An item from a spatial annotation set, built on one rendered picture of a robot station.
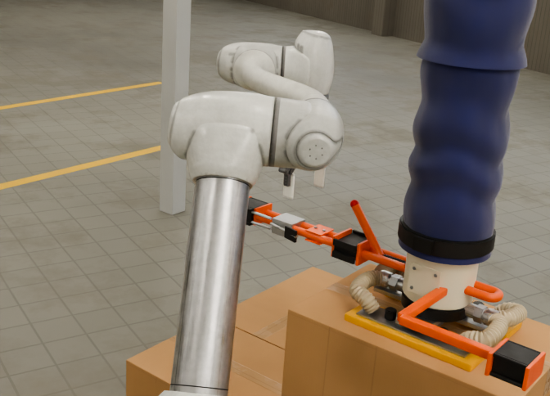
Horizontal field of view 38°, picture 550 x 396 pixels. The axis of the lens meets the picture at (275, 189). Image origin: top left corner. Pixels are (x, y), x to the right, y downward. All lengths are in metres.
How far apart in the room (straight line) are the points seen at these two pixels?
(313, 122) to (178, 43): 3.53
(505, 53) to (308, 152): 0.53
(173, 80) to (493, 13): 3.44
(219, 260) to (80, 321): 2.58
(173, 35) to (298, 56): 2.96
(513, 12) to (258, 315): 1.52
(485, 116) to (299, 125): 0.50
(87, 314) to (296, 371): 2.05
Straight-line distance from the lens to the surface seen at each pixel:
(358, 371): 1.96
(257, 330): 2.73
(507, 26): 1.72
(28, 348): 3.74
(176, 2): 4.87
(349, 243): 2.03
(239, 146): 1.42
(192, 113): 1.45
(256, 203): 2.26
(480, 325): 1.96
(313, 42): 1.98
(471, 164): 1.78
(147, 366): 2.52
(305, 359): 2.04
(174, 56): 4.92
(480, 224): 1.84
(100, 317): 3.96
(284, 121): 1.43
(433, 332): 1.71
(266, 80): 1.81
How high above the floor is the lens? 1.87
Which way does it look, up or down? 19 degrees down
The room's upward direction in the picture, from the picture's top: 4 degrees clockwise
